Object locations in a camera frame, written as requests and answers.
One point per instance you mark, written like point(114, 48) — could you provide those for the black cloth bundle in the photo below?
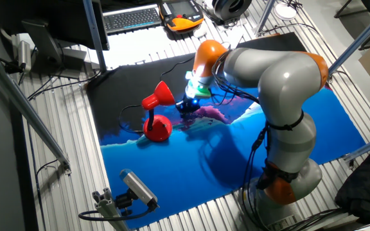
point(365, 189)

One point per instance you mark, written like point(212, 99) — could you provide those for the short aluminium profile mount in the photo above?
point(108, 208)

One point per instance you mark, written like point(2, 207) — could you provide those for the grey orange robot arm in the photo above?
point(284, 83)

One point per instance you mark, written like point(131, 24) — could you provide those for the orange black teach pendant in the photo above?
point(183, 17)

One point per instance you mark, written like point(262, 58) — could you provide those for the small white rounded object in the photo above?
point(200, 32)

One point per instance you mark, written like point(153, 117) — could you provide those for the long aluminium frame bar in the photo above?
point(27, 112)

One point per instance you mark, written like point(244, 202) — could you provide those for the black computer keyboard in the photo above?
point(132, 19)

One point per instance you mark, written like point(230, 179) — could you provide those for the red desk lamp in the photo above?
point(159, 128)

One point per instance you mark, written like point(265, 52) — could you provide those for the grey monitor stand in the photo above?
point(43, 41)

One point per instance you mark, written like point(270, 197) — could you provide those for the black computer monitor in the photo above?
point(59, 16)

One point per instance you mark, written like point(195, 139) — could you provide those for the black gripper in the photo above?
point(188, 106)

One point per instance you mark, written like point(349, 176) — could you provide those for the blue grey frame post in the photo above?
point(93, 32)

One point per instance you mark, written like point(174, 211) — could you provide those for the small silver webcam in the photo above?
point(24, 56)

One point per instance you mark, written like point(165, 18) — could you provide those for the silver camera with blue cap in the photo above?
point(138, 187)

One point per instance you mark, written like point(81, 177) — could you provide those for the blue landscape printed mat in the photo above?
point(188, 167)

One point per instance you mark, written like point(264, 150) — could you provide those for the blue grey frame bar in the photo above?
point(368, 147)
point(365, 32)

